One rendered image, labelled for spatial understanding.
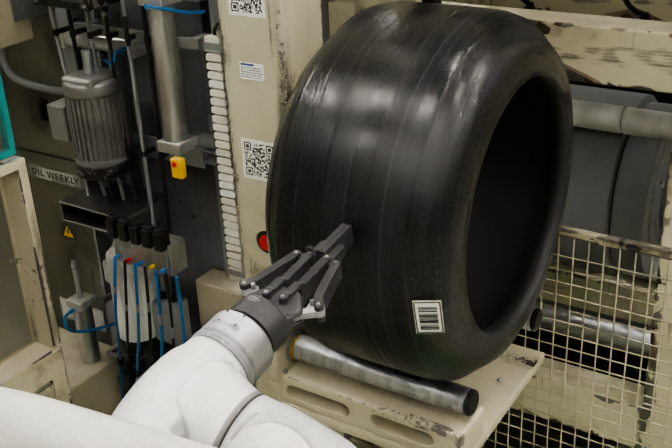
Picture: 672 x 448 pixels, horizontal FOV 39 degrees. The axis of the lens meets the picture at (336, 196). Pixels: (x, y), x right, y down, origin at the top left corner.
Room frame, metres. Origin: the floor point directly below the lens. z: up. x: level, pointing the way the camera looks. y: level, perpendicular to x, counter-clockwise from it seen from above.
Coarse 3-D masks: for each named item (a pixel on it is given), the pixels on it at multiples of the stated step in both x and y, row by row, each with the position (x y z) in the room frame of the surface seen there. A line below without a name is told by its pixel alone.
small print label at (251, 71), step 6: (240, 66) 1.52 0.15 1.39; (246, 66) 1.51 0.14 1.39; (252, 66) 1.50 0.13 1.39; (258, 66) 1.50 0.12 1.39; (240, 72) 1.52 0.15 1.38; (246, 72) 1.51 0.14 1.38; (252, 72) 1.50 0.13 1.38; (258, 72) 1.50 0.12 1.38; (246, 78) 1.51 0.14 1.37; (252, 78) 1.50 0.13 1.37; (258, 78) 1.50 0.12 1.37
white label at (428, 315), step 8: (416, 304) 1.11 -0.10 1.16; (424, 304) 1.11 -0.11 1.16; (432, 304) 1.11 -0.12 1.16; (440, 304) 1.10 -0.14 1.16; (416, 312) 1.11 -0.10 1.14; (424, 312) 1.11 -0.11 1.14; (432, 312) 1.11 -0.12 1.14; (440, 312) 1.11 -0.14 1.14; (416, 320) 1.11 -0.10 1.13; (424, 320) 1.11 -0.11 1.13; (432, 320) 1.11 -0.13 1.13; (440, 320) 1.11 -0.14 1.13; (416, 328) 1.12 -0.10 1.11; (424, 328) 1.12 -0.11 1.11; (432, 328) 1.11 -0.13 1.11; (440, 328) 1.11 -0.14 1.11
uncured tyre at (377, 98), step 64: (320, 64) 1.33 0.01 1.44; (384, 64) 1.28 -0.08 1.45; (448, 64) 1.25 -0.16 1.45; (512, 64) 1.30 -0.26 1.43; (320, 128) 1.25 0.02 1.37; (384, 128) 1.20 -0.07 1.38; (448, 128) 1.18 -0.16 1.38; (512, 128) 1.64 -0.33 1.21; (320, 192) 1.20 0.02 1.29; (384, 192) 1.15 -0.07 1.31; (448, 192) 1.14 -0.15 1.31; (512, 192) 1.61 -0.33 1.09; (384, 256) 1.12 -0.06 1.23; (448, 256) 1.13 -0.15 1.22; (512, 256) 1.54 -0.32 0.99; (384, 320) 1.13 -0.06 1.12; (448, 320) 1.13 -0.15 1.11; (512, 320) 1.33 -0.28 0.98
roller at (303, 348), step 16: (304, 336) 1.41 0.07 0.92; (304, 352) 1.37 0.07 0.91; (320, 352) 1.36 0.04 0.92; (336, 352) 1.35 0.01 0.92; (336, 368) 1.34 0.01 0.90; (352, 368) 1.32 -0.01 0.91; (368, 368) 1.31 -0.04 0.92; (384, 368) 1.30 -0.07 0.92; (384, 384) 1.28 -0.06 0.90; (400, 384) 1.27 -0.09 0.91; (416, 384) 1.26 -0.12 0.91; (432, 384) 1.25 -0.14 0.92; (448, 384) 1.24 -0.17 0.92; (432, 400) 1.24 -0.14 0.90; (448, 400) 1.22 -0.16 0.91; (464, 400) 1.21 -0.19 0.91
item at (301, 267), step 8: (312, 248) 1.10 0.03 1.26; (304, 256) 1.09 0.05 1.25; (312, 256) 1.09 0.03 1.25; (296, 264) 1.07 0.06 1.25; (304, 264) 1.07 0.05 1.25; (288, 272) 1.05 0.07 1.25; (296, 272) 1.06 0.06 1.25; (304, 272) 1.07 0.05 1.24; (280, 280) 1.03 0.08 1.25; (288, 280) 1.04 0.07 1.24; (296, 280) 1.05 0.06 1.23; (264, 288) 1.02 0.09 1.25; (272, 288) 1.01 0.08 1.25; (264, 296) 1.00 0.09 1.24
